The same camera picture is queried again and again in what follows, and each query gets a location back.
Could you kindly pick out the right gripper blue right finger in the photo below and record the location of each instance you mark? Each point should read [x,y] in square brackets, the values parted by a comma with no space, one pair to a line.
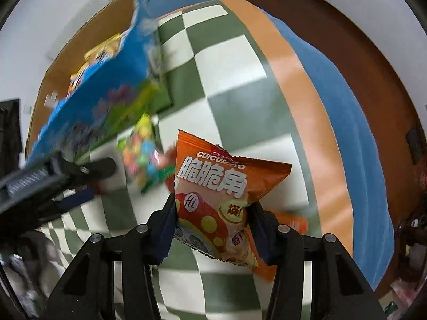
[287,291]

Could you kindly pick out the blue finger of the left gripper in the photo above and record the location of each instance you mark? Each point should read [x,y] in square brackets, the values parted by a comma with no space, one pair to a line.
[31,192]
[73,198]

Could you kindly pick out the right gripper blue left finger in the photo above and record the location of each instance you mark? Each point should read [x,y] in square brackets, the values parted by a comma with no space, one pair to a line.
[146,245]

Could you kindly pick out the colourful candy bag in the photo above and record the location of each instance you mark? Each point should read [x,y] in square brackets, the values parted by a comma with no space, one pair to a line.
[144,163]

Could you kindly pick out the orange panda crisps bag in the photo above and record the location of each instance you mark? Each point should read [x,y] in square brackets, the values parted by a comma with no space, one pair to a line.
[213,190]

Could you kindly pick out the yellow clear biscuit bag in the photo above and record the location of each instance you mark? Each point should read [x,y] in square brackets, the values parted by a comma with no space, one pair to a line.
[104,50]

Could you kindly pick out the orange snack packet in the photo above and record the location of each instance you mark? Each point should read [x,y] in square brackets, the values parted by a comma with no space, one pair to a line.
[274,244]

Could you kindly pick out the large noodle snack bag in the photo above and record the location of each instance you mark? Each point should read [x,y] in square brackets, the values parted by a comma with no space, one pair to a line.
[75,79]

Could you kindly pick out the blue bed sheet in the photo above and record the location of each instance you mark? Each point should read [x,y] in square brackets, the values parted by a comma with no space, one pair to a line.
[256,119]

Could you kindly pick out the cardboard milk box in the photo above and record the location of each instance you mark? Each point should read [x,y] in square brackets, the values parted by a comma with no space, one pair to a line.
[113,94]

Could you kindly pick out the clutter on floor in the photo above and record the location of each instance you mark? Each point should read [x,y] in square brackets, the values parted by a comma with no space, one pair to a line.
[409,289]

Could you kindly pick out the green white checkered mat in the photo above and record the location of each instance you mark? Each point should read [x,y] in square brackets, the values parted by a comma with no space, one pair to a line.
[241,80]

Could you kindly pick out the black wall socket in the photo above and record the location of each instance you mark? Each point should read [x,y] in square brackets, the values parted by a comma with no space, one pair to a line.
[417,144]

